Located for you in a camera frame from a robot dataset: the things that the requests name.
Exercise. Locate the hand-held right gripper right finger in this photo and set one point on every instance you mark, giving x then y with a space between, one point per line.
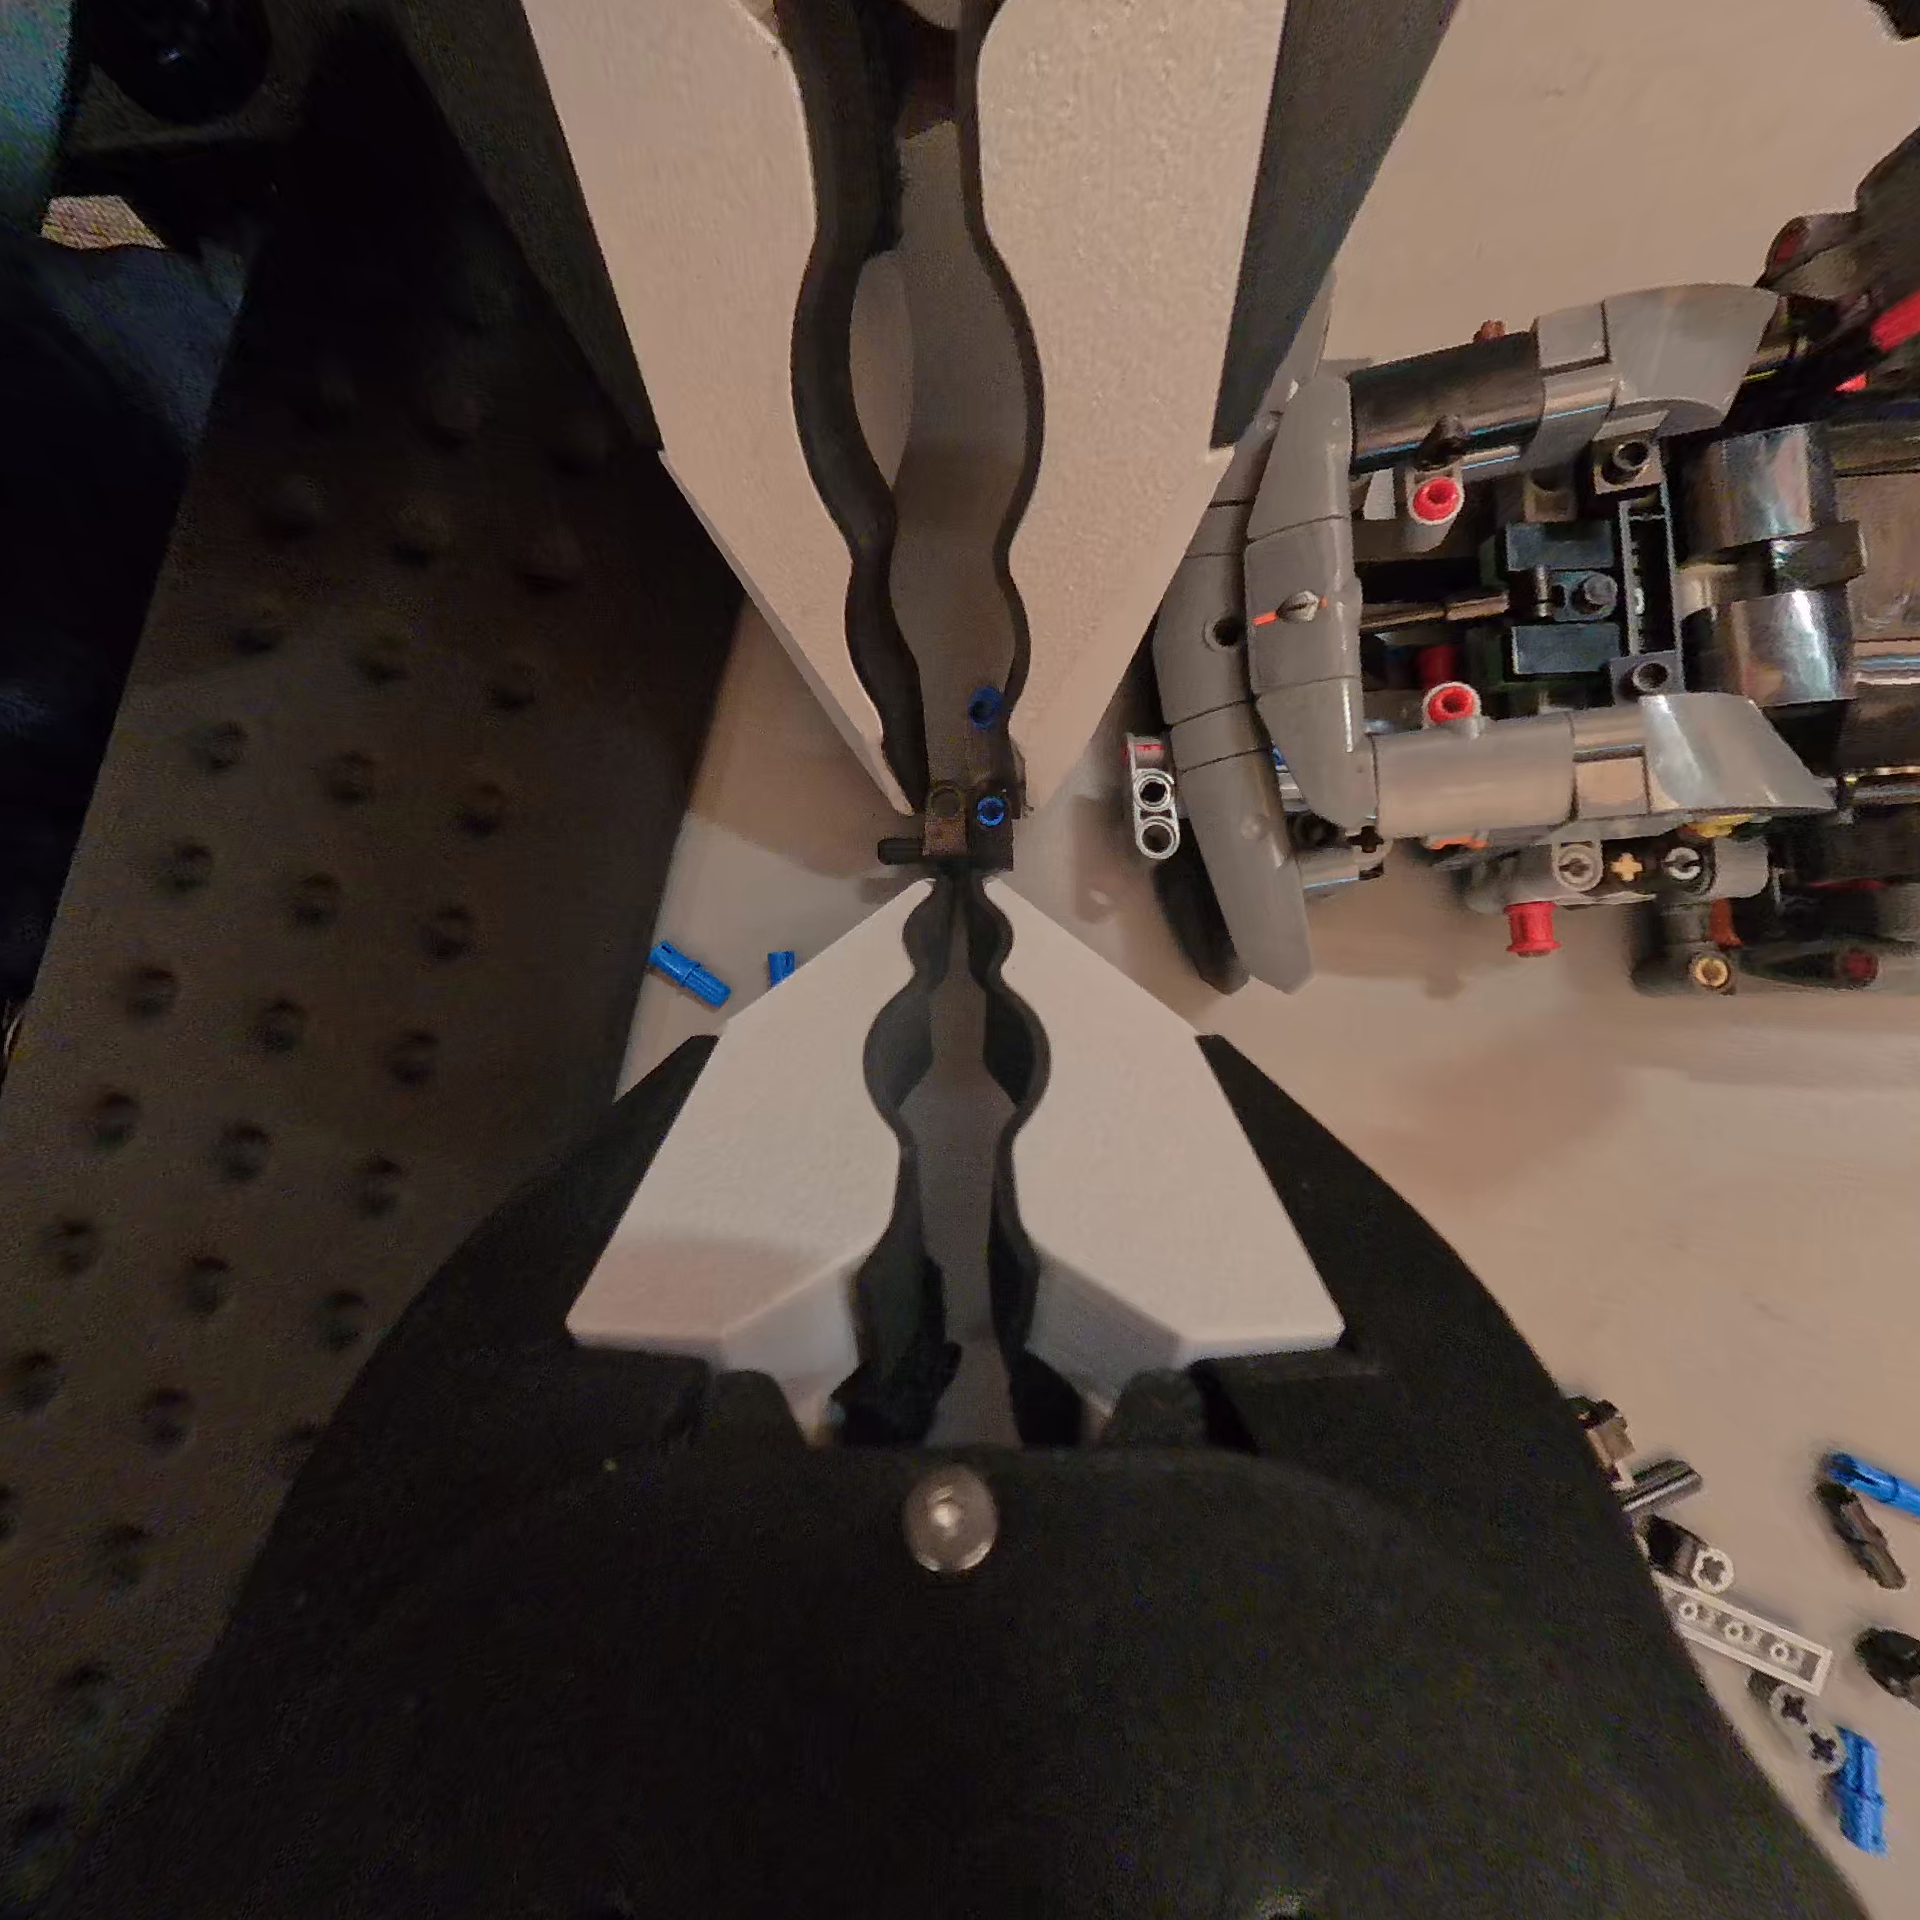
1170 1201

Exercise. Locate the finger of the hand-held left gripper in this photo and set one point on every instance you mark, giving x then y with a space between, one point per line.
690 301
1142 301

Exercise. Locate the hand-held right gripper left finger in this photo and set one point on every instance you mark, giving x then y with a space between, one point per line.
734 1201

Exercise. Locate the black lego assembly blue pins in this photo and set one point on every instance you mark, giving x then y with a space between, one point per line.
953 822

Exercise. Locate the grey lego car model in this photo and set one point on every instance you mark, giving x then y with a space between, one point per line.
1499 750

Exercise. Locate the scattered small lego parts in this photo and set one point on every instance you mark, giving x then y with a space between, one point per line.
1739 1635

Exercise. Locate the black dimpled mat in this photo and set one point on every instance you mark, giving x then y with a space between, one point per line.
301 902

